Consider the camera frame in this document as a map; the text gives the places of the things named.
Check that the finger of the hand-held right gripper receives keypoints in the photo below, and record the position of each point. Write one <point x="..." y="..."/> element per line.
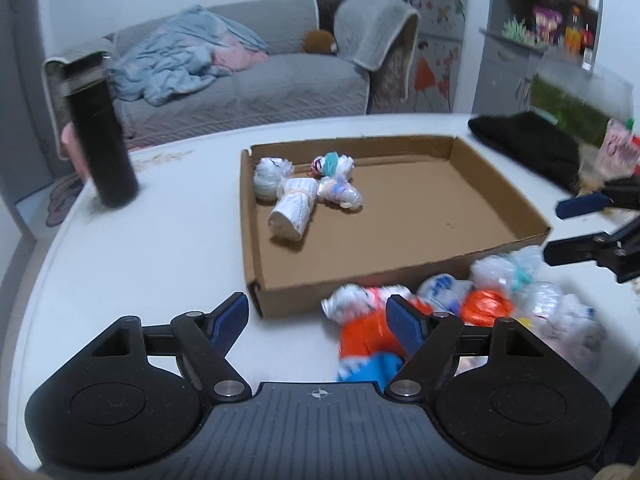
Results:
<point x="582" y="206"/>
<point x="575" y="250"/>

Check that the shallow cardboard box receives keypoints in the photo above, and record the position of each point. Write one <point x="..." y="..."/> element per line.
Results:
<point x="425" y="210"/>

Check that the light blue blanket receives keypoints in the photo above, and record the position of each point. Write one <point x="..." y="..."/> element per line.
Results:
<point x="170" y="55"/>

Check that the pink blanket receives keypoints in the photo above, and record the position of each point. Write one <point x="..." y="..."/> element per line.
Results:
<point x="230" y="60"/>

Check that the floral decorated refrigerator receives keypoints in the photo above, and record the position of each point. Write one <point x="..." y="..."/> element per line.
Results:
<point x="435" y="75"/>

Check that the grey sofa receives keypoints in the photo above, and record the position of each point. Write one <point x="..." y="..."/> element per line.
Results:
<point x="280" y="95"/>

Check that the small white sock roll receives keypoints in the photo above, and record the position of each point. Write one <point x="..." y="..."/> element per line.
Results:
<point x="270" y="180"/>

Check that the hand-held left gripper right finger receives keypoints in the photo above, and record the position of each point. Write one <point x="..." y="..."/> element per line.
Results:
<point x="402" y="322"/>

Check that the brown plush toy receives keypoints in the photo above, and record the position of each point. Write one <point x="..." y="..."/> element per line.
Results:
<point x="317" y="42"/>

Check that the black knit hat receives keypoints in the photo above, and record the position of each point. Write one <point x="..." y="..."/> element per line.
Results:
<point x="525" y="145"/>

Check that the green plant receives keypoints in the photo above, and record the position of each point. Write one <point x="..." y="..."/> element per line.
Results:
<point x="515" y="30"/>

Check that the grey throw blanket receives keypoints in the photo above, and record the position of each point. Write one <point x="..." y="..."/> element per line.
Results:
<point x="370" y="30"/>

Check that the pink patterned floor mat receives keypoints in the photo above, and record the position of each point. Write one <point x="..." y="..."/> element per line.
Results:
<point x="62" y="205"/>

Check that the pink pouch green cap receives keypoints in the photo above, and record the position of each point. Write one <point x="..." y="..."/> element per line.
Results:
<point x="620" y="152"/>

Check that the large white sock roll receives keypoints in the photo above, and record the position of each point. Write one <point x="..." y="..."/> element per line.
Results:
<point x="292" y="210"/>

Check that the black thermos bottle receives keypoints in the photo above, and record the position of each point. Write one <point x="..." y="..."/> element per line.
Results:
<point x="100" y="150"/>

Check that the glass fish bowl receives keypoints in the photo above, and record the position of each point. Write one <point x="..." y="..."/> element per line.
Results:
<point x="575" y="105"/>

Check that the pale white sock roll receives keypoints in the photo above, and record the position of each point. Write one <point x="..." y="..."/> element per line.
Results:
<point x="565" y="315"/>

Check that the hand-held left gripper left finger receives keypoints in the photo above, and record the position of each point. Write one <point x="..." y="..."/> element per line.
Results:
<point x="230" y="316"/>

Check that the pastel striped sock roll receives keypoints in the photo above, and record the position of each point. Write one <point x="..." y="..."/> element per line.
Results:
<point x="340" y="192"/>

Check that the purple snack packet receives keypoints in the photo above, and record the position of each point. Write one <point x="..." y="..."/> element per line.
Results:
<point x="547" y="22"/>

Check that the grey shelf cabinet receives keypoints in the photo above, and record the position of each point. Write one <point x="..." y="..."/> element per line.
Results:
<point x="500" y="75"/>

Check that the orange drink bottle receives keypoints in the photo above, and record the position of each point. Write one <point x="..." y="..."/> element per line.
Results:
<point x="574" y="35"/>

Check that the white teal sock bundle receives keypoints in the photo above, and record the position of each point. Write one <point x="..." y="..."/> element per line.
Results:
<point x="332" y="164"/>

